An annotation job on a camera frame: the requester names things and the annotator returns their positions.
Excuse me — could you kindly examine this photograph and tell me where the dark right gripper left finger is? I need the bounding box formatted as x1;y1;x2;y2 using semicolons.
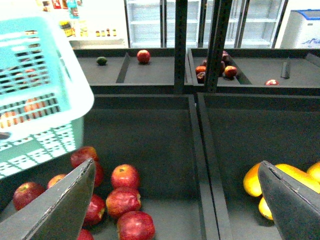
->
0;159;96;240

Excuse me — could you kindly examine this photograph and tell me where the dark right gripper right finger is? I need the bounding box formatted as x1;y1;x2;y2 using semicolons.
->
258;161;320;240

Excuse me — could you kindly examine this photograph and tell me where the yellow mango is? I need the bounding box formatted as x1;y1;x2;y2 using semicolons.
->
275;163;320;194
243;163;262;197
306;161;320;183

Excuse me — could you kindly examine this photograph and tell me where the teal plastic shopping basket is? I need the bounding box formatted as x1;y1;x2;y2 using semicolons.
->
0;10;94;179

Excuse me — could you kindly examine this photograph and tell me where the green avocado back tray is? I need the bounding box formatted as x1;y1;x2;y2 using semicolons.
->
96;56;108;66

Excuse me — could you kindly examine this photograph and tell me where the red apple far left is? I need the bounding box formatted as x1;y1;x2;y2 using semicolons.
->
12;181;46;211

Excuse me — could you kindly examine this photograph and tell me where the red apple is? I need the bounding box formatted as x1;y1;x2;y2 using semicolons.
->
12;181;46;211
106;187;142;219
116;211;156;240
110;164;140;189

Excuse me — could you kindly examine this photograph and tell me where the red apple middle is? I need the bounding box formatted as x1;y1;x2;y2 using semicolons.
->
106;187;142;219

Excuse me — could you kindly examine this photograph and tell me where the red apple centre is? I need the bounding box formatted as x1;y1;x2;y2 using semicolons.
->
110;164;140;189

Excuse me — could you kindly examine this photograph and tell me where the red apple front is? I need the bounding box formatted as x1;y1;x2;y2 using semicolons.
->
116;211;156;240

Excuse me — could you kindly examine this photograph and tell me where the dark wooden display stand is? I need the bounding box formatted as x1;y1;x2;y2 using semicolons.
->
0;0;320;240

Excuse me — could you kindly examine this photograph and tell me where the red apple back tray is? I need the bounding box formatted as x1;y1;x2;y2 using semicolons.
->
136;49;151;64

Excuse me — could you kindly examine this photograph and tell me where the white chest freezer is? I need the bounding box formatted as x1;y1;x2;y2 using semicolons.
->
280;9;320;49

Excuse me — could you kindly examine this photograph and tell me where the glass door display fridge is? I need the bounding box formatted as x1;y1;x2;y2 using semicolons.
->
124;0;288;49

